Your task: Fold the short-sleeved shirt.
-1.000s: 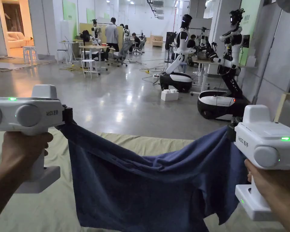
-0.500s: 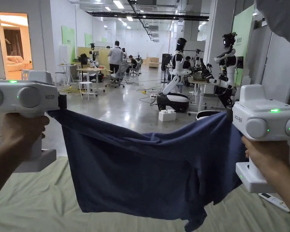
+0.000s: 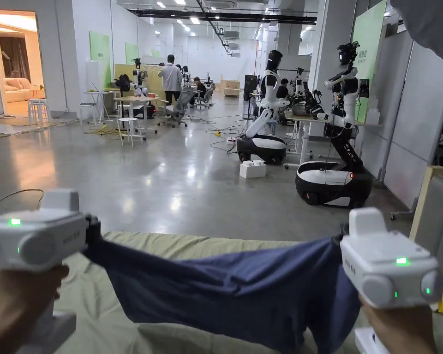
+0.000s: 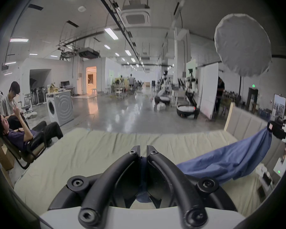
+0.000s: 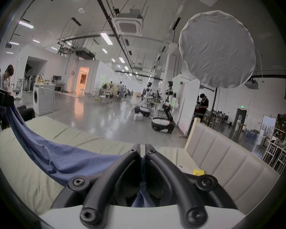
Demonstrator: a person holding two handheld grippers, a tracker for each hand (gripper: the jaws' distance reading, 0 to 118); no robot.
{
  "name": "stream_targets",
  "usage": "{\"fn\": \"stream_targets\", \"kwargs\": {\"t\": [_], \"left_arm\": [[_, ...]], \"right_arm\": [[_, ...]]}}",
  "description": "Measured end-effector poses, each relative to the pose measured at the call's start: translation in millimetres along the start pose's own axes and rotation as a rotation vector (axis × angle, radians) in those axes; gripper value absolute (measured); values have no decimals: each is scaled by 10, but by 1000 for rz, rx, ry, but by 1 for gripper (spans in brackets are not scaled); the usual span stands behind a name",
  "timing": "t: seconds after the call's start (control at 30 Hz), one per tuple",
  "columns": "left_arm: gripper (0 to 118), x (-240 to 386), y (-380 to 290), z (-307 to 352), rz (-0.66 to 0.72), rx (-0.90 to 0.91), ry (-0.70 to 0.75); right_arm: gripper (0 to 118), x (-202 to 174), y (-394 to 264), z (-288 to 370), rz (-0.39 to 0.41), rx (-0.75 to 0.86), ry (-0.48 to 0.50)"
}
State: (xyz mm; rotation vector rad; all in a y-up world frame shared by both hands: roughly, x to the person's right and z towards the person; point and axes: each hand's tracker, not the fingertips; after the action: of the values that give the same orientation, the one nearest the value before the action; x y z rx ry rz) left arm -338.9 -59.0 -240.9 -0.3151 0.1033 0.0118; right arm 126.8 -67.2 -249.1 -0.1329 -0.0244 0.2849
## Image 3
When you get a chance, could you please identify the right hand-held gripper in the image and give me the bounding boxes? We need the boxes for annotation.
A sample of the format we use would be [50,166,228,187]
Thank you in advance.
[339,207,443,354]

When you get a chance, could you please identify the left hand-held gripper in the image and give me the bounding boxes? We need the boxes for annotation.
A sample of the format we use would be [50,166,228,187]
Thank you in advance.
[0,189,100,354]

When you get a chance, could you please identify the dark blue shirt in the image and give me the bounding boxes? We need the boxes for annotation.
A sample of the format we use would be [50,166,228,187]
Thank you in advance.
[84,235,361,354]

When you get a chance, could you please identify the person's right hand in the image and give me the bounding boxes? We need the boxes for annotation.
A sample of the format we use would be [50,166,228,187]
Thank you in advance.
[358,303,438,354]

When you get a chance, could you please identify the person's left hand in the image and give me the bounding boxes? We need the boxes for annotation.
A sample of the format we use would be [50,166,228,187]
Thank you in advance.
[0,265,70,354]

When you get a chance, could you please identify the grey padded headboard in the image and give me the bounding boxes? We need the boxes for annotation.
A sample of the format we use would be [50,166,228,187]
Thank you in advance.
[409,165,443,295]

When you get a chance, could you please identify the black headed humanoid wheeled robot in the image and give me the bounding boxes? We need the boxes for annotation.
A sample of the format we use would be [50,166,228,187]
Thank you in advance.
[295,42,374,208]

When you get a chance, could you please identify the white stacked stools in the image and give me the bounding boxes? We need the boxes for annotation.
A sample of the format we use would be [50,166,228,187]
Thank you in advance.
[27,98,53,127]

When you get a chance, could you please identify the white square stool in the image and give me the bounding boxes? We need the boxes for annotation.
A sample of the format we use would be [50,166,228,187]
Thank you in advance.
[79,103,97,126]

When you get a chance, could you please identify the beige sofa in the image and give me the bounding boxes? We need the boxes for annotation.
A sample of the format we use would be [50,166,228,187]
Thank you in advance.
[3,77,45,104]

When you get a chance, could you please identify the white round stool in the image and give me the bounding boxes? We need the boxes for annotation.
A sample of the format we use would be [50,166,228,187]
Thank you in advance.
[116,117,139,148]

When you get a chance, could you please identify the white folding table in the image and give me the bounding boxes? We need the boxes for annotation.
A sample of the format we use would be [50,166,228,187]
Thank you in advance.
[83,89,114,125]

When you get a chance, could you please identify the white block carton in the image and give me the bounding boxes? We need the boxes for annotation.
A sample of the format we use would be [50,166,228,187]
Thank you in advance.
[239,159,267,179]

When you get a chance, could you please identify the white desk with equipment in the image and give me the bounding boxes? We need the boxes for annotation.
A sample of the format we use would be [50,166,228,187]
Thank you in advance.
[283,109,384,171]

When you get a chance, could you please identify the wooden top table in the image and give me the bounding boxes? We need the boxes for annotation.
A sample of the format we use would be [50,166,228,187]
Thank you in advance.
[113,95,160,141]

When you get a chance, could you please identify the white black humanoid wheeled robot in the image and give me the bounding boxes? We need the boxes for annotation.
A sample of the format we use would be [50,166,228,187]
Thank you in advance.
[236,50,287,165]

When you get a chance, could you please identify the black standing fan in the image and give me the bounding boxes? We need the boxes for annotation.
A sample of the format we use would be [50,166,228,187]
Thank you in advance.
[114,73,132,130]

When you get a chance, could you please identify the small white humanoid robot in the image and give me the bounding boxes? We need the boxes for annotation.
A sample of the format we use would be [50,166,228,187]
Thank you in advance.
[132,57,149,99]

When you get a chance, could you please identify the grey office chair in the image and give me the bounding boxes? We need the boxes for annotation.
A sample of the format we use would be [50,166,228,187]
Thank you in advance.
[157,86,195,129]

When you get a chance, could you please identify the wooden crate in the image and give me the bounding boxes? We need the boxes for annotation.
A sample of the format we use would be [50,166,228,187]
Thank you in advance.
[223,79,241,98]

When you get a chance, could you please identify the thin grey cable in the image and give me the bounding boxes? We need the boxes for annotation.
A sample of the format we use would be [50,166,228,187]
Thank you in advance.
[0,189,45,213]

